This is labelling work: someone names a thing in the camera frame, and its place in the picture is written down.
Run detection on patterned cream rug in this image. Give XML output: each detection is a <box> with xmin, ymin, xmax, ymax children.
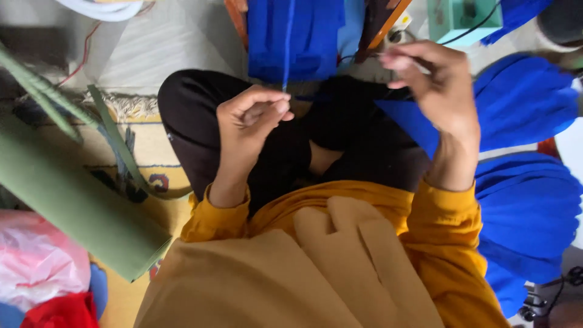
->
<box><xmin>0</xmin><ymin>90</ymin><xmax>194</xmax><ymax>328</ymax></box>

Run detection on black cable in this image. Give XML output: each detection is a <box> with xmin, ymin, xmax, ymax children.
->
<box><xmin>439</xmin><ymin>0</ymin><xmax>503</xmax><ymax>46</ymax></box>

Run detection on red wire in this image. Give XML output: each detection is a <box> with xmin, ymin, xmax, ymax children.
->
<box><xmin>58</xmin><ymin>0</ymin><xmax>156</xmax><ymax>87</ymax></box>

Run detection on dark grey round object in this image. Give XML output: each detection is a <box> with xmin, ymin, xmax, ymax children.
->
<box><xmin>536</xmin><ymin>0</ymin><xmax>583</xmax><ymax>53</ymax></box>

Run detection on white power strip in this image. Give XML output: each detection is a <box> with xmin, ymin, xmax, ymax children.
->
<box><xmin>386</xmin><ymin>13</ymin><xmax>413</xmax><ymax>45</ymax></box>

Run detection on tan scarf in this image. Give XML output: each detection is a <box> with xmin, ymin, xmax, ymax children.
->
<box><xmin>133</xmin><ymin>196</ymin><xmax>446</xmax><ymax>328</ymax></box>

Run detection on pink plastic bag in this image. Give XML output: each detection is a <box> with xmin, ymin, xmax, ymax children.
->
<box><xmin>0</xmin><ymin>210</ymin><xmax>92</xmax><ymax>315</ymax></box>

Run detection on orange wooden board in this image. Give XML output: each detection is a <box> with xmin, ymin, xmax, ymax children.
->
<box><xmin>354</xmin><ymin>0</ymin><xmax>413</xmax><ymax>64</ymax></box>

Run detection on green felt roll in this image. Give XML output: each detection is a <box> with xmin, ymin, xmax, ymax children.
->
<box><xmin>0</xmin><ymin>113</ymin><xmax>173</xmax><ymax>283</ymax></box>

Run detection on person's left hand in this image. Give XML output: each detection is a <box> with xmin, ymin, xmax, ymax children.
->
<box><xmin>217</xmin><ymin>84</ymin><xmax>295</xmax><ymax>178</ymax></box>

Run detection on black trousers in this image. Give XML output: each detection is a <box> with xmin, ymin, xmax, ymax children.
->
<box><xmin>157</xmin><ymin>69</ymin><xmax>433</xmax><ymax>217</ymax></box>

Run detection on long green felt strip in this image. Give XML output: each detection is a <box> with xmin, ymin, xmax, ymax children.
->
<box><xmin>0</xmin><ymin>45</ymin><xmax>99</xmax><ymax>143</ymax></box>

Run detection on person's right hand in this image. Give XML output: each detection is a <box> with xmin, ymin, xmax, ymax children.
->
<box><xmin>378</xmin><ymin>40</ymin><xmax>482</xmax><ymax>139</ymax></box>

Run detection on heap of blue felt pieces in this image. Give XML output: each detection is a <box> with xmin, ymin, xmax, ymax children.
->
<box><xmin>471</xmin><ymin>52</ymin><xmax>583</xmax><ymax>319</ymax></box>

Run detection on pile of blue felt sheets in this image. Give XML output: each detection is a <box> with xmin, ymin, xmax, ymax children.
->
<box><xmin>247</xmin><ymin>0</ymin><xmax>346</xmax><ymax>84</ymax></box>

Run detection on teal box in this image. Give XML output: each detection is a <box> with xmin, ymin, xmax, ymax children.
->
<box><xmin>427</xmin><ymin>0</ymin><xmax>504</xmax><ymax>47</ymax></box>

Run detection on red cloth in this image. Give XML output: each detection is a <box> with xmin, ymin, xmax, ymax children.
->
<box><xmin>20</xmin><ymin>292</ymin><xmax>99</xmax><ymax>328</ymax></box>

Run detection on thin blue felt strip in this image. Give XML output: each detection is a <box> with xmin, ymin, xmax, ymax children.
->
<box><xmin>281</xmin><ymin>0</ymin><xmax>298</xmax><ymax>93</ymax></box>

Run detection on black scissors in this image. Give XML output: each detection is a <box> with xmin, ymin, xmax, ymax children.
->
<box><xmin>518</xmin><ymin>265</ymin><xmax>583</xmax><ymax>322</ymax></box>

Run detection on yellow shirt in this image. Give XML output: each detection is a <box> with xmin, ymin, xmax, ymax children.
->
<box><xmin>180</xmin><ymin>179</ymin><xmax>511</xmax><ymax>328</ymax></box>

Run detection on blue felt sheet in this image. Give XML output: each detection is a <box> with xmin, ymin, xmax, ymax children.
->
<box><xmin>375</xmin><ymin>98</ymin><xmax>442</xmax><ymax>160</ymax></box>

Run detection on short green felt strip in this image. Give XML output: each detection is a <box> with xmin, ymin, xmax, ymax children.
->
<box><xmin>87</xmin><ymin>84</ymin><xmax>153</xmax><ymax>194</ymax></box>

